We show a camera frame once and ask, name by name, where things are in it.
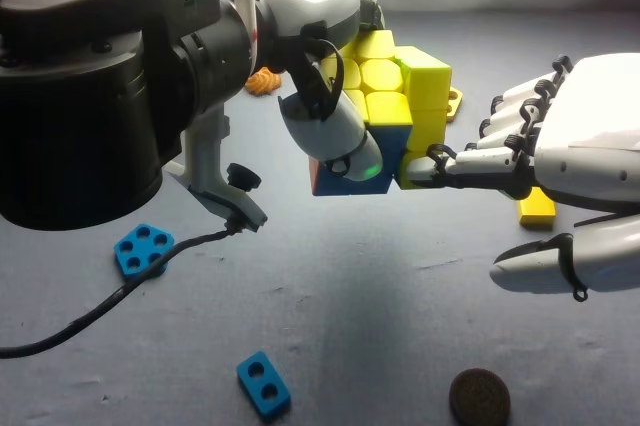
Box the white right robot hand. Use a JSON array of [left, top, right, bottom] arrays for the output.
[[403, 53, 640, 302]]

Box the multicoloured puzzle cube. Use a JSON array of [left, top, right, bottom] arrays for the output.
[[307, 28, 454, 197]]

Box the yellow rectangular block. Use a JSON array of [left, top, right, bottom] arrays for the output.
[[518, 185, 557, 231]]

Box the yellow pentagon block with holes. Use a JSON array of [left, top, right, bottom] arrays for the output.
[[444, 87, 464, 123]]

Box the round brown sandwich cookie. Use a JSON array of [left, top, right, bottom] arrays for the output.
[[448, 368, 512, 426]]

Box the grey table cloth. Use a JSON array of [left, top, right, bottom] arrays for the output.
[[0, 8, 640, 426]]

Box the orange swirl toy pastry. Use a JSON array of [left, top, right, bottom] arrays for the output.
[[244, 68, 285, 97]]

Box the blue two-hole block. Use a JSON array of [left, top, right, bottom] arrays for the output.
[[235, 350, 292, 421]]

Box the blue pentagon block with holes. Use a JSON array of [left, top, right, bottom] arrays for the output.
[[113, 223, 176, 280]]

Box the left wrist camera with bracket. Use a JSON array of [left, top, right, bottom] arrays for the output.
[[167, 0, 274, 235]]

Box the black camera cable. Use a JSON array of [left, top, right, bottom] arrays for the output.
[[0, 225, 241, 360]]

